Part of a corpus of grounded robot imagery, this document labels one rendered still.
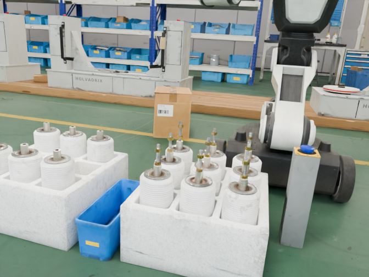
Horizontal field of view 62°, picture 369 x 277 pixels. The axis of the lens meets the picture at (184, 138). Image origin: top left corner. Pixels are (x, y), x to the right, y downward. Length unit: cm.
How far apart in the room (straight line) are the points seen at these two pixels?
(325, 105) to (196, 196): 222
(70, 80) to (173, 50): 114
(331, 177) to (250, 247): 65
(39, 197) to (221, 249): 53
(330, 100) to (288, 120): 173
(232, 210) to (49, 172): 53
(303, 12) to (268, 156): 57
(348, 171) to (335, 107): 159
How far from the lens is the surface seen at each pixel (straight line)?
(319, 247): 115
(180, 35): 299
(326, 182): 139
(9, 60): 399
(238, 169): 95
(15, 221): 110
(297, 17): 129
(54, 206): 97
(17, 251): 107
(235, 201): 80
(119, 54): 610
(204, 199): 82
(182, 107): 200
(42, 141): 129
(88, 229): 93
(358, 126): 292
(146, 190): 85
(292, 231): 108
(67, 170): 97
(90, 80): 332
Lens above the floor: 60
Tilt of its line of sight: 17 degrees down
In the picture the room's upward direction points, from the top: 4 degrees clockwise
